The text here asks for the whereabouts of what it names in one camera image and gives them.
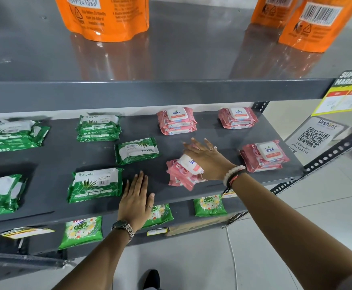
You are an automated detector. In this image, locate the person's left hand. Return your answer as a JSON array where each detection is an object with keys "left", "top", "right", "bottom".
[{"left": 118, "top": 170, "right": 155, "bottom": 232}]

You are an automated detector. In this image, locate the person's right hand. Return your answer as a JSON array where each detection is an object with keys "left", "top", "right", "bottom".
[{"left": 183, "top": 138, "right": 236, "bottom": 181}]

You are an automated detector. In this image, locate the pink wipes packet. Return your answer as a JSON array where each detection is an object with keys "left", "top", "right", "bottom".
[{"left": 166, "top": 154, "right": 205, "bottom": 191}]

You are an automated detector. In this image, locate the person's right forearm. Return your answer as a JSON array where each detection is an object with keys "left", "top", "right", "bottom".
[{"left": 230, "top": 173, "right": 352, "bottom": 290}]

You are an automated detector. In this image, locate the person's left forearm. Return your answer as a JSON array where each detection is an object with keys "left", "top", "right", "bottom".
[{"left": 52, "top": 228, "right": 134, "bottom": 290}]

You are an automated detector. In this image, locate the green detergent packet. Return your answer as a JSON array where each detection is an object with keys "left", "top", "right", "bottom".
[
  {"left": 58, "top": 216, "right": 104, "bottom": 250},
  {"left": 193, "top": 195, "right": 227, "bottom": 217},
  {"left": 142, "top": 204, "right": 174, "bottom": 229}
]

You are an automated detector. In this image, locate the green wipes packet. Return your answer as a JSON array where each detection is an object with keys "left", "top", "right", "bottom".
[
  {"left": 66, "top": 168, "right": 125, "bottom": 204},
  {"left": 0, "top": 174, "right": 27, "bottom": 217},
  {"left": 115, "top": 137, "right": 160, "bottom": 166}
]

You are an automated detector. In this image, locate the stack of pink wipes packets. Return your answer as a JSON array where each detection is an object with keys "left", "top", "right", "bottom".
[
  {"left": 218, "top": 107, "right": 259, "bottom": 130},
  {"left": 156, "top": 107, "right": 198, "bottom": 136},
  {"left": 239, "top": 140, "right": 290, "bottom": 173}
]

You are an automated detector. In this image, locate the silver wristwatch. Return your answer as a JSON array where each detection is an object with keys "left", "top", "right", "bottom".
[{"left": 112, "top": 220, "right": 135, "bottom": 243}]

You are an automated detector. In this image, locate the brown cardboard strip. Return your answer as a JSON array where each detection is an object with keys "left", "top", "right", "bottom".
[{"left": 166, "top": 214, "right": 234, "bottom": 237}]

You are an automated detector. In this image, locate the stack of green wipes packets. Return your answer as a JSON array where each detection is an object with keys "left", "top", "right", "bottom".
[
  {"left": 76, "top": 115, "right": 122, "bottom": 142},
  {"left": 0, "top": 120, "right": 50, "bottom": 152}
]

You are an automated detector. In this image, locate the grey metal shelf board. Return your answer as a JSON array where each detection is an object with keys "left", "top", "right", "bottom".
[
  {"left": 0, "top": 110, "right": 305, "bottom": 239},
  {"left": 0, "top": 0, "right": 352, "bottom": 113},
  {"left": 0, "top": 195, "right": 249, "bottom": 284}
]

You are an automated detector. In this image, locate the person's black shoe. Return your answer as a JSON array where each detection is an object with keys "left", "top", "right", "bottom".
[{"left": 142, "top": 269, "right": 161, "bottom": 290}]

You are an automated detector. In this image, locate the grey code sign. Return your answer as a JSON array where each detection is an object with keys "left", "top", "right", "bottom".
[{"left": 285, "top": 116, "right": 349, "bottom": 155}]

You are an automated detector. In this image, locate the yellow green shop sign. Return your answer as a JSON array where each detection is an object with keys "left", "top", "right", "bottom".
[{"left": 311, "top": 70, "right": 352, "bottom": 117}]

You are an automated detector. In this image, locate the orange pouch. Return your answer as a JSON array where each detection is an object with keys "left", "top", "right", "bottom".
[
  {"left": 54, "top": 0, "right": 150, "bottom": 43},
  {"left": 278, "top": 0, "right": 352, "bottom": 53},
  {"left": 250, "top": 0, "right": 301, "bottom": 28}
]

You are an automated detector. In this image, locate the white bead bracelet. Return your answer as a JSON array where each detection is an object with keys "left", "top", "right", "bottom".
[{"left": 222, "top": 165, "right": 246, "bottom": 187}]

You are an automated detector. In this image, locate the black red thread bracelet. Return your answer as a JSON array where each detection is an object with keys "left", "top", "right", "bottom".
[{"left": 222, "top": 170, "right": 248, "bottom": 197}]

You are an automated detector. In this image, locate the white cable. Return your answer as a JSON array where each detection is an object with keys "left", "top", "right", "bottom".
[{"left": 225, "top": 227, "right": 239, "bottom": 290}]

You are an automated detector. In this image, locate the perforated grey metal post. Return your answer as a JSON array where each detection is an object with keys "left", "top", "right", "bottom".
[{"left": 223, "top": 121, "right": 352, "bottom": 229}]

